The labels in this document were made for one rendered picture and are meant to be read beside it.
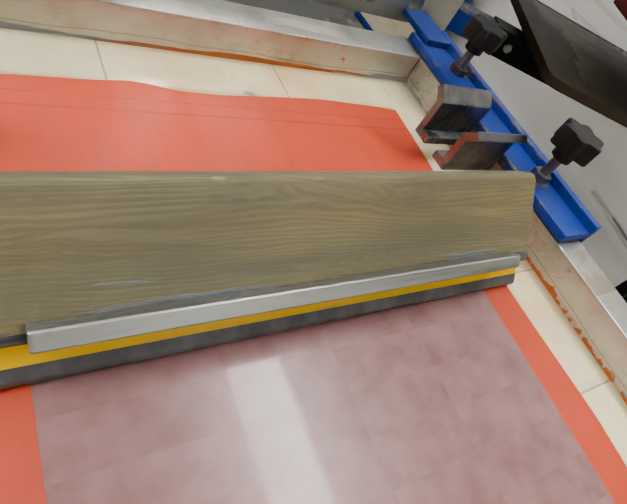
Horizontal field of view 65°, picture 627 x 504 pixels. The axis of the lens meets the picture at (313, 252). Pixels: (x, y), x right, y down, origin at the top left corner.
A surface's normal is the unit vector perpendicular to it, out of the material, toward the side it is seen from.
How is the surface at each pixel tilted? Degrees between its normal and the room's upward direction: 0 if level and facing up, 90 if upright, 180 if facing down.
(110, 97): 0
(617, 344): 90
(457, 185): 46
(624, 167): 90
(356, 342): 0
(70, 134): 0
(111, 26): 90
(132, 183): 19
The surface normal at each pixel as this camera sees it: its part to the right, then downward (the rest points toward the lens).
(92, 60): 0.41, -0.57
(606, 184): -0.83, 0.09
